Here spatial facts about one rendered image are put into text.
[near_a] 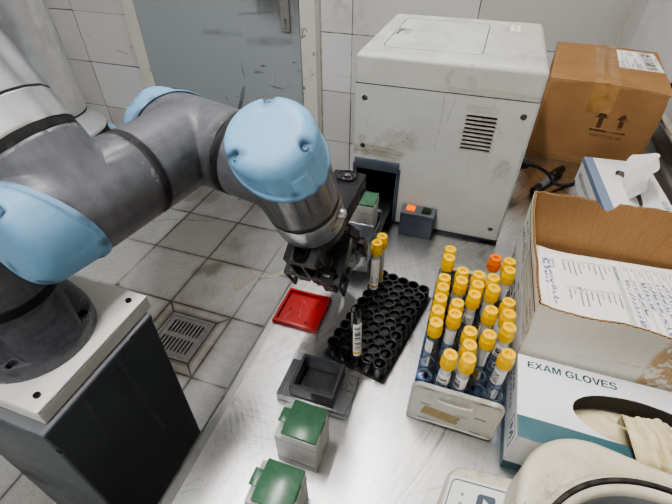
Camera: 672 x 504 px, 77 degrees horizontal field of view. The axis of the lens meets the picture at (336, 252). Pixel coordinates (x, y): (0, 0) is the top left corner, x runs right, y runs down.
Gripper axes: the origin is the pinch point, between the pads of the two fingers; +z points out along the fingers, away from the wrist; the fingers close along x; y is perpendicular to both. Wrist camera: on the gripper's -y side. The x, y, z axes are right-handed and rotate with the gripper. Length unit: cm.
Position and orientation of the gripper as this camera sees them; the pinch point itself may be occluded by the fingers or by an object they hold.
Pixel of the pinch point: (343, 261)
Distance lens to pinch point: 64.7
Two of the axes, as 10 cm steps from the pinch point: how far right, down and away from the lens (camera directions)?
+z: 1.6, 3.5, 9.2
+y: -2.8, 9.1, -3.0
